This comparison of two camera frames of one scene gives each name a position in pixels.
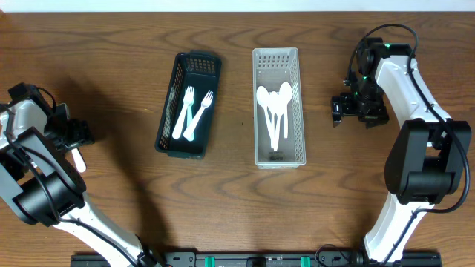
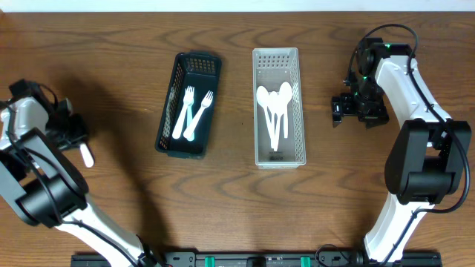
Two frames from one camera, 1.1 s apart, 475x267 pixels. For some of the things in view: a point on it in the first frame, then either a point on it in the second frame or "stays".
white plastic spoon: (274, 100) stays
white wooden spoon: (79, 160) to (86, 155)
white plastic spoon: (263, 97) stays
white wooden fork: (188, 99) stays
